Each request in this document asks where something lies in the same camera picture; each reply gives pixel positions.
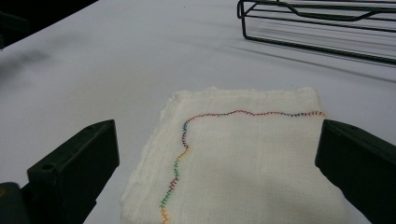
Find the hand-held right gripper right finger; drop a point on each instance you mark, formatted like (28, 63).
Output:
(361, 168)

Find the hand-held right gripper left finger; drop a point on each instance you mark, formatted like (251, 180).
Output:
(71, 168)

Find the white cloth with coloured stitching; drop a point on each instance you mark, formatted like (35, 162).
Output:
(249, 161)

